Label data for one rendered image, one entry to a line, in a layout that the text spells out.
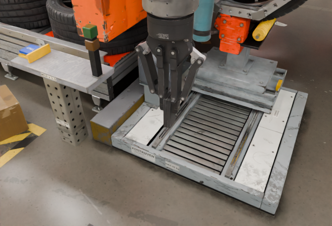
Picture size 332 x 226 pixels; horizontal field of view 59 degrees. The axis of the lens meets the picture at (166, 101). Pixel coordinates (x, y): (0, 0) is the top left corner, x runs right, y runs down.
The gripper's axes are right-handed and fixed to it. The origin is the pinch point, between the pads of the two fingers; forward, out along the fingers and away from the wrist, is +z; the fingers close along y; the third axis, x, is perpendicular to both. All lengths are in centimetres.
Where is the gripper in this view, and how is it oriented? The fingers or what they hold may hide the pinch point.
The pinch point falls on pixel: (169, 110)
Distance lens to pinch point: 59.0
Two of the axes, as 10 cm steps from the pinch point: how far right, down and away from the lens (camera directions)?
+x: 3.9, -5.5, 7.4
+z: 0.0, 8.0, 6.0
